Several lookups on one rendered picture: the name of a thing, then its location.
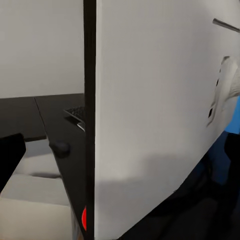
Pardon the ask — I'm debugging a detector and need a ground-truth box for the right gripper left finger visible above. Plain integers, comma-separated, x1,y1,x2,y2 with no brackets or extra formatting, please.
0,133,26,193

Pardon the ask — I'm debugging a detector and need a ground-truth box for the keyboard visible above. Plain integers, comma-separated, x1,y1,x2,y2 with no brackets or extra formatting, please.
64,106,86,124

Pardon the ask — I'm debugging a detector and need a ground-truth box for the monitor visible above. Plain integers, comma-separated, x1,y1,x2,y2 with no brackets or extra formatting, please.
82,0,240,240

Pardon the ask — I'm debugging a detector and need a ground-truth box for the mouse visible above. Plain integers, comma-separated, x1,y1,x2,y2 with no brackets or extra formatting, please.
48,140,71,154

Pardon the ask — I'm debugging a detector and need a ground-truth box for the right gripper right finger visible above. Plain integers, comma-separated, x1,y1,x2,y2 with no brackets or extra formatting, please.
224,132,240,173

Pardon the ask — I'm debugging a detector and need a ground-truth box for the notebook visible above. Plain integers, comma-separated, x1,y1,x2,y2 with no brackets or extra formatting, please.
77,123,86,131

